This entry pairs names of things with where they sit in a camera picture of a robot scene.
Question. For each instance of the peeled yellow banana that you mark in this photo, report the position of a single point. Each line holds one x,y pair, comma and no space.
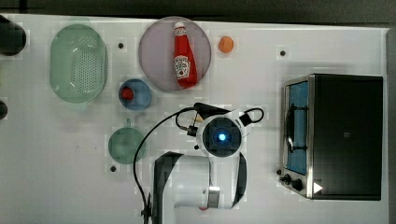
199,118

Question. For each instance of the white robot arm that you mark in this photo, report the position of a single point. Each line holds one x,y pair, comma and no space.
216,179

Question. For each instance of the green mug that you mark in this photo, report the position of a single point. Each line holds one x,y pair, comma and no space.
124,142

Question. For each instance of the red ketchup bottle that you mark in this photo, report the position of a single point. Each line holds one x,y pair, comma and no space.
183,60

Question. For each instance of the blue bowl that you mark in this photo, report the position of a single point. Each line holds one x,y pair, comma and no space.
142,94

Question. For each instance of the orange fruit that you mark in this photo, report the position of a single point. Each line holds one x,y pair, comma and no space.
225,44

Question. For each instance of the small red fruit in bowl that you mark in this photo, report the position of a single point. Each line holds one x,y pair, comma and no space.
127,94

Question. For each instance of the grey round plate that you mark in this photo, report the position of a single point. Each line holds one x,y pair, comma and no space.
156,50

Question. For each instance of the green colander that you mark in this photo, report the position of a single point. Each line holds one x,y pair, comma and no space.
78,65

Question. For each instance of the black toaster oven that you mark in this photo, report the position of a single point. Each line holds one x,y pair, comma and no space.
332,137

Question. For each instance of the small black cylinder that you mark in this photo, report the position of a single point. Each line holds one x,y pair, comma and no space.
3,110

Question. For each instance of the large black cup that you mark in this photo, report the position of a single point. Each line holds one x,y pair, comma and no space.
12,37

